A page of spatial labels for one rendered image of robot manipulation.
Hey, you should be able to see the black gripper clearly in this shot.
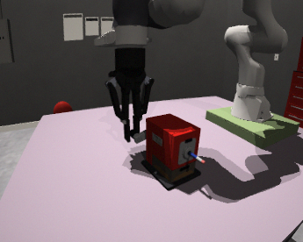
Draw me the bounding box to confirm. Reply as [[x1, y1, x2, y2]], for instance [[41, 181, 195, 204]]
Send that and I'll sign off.
[[105, 48, 155, 143]]

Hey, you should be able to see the red pencil sharpener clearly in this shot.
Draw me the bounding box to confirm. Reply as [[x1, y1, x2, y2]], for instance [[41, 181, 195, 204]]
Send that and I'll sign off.
[[130, 114, 206, 190]]

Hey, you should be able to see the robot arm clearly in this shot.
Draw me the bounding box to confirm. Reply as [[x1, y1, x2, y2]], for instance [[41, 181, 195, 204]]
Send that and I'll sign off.
[[94, 0, 288, 123]]

